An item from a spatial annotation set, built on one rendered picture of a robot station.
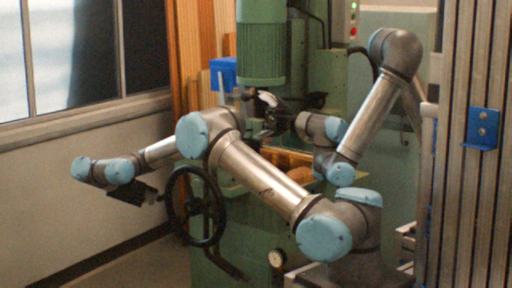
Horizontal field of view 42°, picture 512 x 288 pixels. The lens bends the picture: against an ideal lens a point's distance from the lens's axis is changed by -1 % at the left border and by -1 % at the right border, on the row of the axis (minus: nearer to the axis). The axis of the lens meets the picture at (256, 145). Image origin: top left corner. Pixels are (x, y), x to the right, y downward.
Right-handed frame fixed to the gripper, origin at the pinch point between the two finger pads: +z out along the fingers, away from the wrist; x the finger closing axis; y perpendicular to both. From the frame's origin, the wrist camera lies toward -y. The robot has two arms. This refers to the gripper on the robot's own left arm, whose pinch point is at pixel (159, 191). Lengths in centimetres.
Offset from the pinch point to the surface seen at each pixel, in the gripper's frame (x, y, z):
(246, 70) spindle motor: 11, -49, 8
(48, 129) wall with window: -116, -14, 26
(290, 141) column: 10, -36, 46
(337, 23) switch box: 24, -80, 31
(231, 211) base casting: 11.1, -2.3, 25.8
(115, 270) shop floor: -112, 44, 96
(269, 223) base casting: 28.6, -2.3, 25.8
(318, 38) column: 22, -71, 27
